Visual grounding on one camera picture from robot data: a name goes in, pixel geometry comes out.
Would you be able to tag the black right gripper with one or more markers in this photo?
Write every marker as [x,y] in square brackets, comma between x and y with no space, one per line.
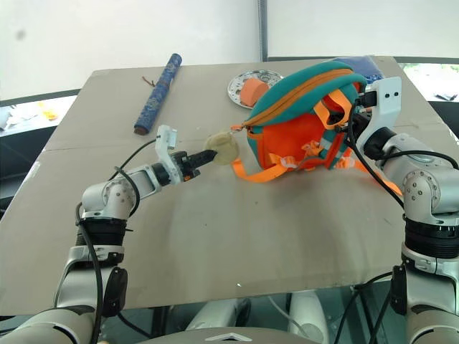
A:
[365,100]

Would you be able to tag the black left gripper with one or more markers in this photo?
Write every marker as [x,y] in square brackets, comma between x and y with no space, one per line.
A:
[185,166]

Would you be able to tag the orange and teal backpack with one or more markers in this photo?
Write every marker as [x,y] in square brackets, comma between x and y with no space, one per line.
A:
[290,122]

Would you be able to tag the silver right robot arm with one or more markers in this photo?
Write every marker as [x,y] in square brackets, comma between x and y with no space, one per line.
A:
[423,179]

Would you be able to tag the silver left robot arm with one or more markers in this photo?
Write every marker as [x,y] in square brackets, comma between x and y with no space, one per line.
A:
[114,193]

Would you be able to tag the blue patterned cloth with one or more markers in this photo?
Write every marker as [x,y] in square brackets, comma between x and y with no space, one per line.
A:
[369,67]

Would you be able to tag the blue patterned rolled scroll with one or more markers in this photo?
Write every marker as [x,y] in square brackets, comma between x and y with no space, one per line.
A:
[157,95]

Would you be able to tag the orange cylinder block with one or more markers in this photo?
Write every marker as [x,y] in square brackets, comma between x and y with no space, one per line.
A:
[252,91]

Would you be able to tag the silver metal plate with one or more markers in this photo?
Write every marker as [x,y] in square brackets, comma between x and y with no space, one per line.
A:
[251,77]

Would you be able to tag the grey metal pole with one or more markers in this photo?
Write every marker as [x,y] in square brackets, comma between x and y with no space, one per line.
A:
[263,28]

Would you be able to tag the white rounded robot leg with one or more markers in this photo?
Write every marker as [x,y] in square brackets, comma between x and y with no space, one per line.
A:
[308,313]
[215,315]

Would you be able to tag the silver robot torso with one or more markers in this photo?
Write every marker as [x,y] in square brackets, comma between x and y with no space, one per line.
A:
[229,337]

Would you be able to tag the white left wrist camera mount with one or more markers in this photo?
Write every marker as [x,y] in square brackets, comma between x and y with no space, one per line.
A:
[166,143]

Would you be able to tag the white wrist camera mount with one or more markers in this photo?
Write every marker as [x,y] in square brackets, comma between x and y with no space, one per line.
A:
[166,143]
[386,104]

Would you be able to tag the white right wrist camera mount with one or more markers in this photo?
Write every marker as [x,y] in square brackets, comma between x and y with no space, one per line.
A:
[386,104]

